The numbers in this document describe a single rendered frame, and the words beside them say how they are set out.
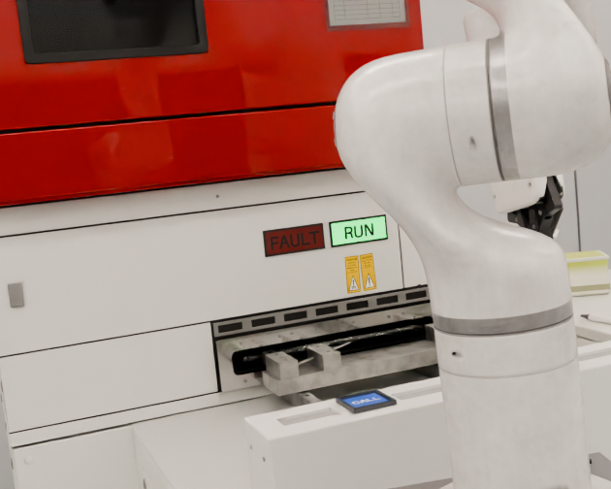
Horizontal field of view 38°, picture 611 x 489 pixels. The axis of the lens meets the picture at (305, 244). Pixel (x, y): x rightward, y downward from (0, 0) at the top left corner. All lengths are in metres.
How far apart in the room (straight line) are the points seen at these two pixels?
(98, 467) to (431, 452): 0.72
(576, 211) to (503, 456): 3.08
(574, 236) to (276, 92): 2.41
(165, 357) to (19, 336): 0.25
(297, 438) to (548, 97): 0.49
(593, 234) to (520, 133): 3.16
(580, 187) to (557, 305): 3.08
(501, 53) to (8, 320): 1.04
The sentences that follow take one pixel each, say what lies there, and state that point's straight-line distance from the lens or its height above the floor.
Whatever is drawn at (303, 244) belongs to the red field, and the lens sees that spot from 1.64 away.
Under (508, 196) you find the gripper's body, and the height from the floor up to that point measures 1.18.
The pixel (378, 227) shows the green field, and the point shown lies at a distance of 1.70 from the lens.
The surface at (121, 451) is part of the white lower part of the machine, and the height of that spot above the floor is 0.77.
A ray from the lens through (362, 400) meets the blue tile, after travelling 1.09.
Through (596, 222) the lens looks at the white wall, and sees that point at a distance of 3.89.
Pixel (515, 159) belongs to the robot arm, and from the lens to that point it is 0.74.
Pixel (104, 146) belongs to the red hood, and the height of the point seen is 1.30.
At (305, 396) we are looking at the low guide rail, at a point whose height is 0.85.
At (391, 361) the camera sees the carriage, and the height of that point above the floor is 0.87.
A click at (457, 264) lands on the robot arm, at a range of 0.74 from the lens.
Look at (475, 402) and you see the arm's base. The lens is 0.77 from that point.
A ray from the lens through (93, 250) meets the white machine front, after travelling 1.55.
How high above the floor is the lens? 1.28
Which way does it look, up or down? 7 degrees down
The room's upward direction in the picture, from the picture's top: 6 degrees counter-clockwise
